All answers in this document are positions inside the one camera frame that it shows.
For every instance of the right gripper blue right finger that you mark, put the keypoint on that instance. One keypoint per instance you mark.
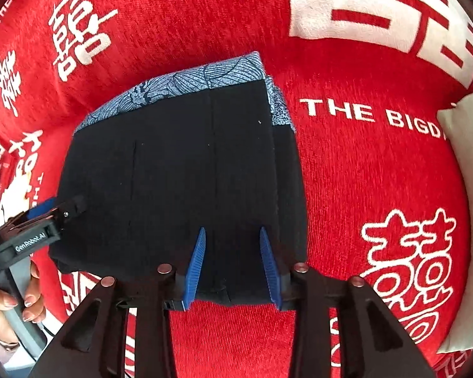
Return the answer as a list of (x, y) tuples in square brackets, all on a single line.
[(273, 278)]

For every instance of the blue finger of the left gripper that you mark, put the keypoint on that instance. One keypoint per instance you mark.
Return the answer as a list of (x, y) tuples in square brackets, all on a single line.
[(41, 208)]

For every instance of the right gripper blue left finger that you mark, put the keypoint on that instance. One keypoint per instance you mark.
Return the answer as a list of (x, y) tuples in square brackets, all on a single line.
[(194, 268)]

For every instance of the black pants with patterned stripe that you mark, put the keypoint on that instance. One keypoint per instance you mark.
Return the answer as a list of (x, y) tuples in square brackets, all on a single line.
[(212, 146)]

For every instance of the person's left hand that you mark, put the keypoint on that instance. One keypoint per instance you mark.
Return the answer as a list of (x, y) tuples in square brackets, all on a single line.
[(34, 312)]

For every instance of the red bedspread with white characters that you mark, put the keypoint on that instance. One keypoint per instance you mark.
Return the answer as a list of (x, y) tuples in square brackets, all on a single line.
[(363, 82)]

